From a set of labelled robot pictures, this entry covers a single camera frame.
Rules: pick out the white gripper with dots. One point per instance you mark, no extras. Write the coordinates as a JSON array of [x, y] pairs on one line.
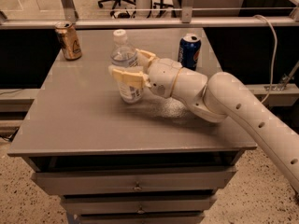
[[163, 76]]

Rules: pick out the clear blue-labelled plastic bottle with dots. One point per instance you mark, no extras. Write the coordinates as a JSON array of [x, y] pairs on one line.
[[124, 57]]

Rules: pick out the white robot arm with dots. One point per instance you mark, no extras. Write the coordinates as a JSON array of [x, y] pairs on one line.
[[215, 99]]

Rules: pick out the blue Pepsi soda can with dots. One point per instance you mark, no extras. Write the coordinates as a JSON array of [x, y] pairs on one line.
[[188, 51]]

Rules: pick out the gold beer can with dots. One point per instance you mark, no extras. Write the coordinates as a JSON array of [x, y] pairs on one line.
[[68, 39]]

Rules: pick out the grey drawer cabinet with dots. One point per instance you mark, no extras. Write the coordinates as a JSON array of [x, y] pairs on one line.
[[154, 162]]

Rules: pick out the metal railing frame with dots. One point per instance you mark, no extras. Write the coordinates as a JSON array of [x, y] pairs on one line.
[[20, 14]]

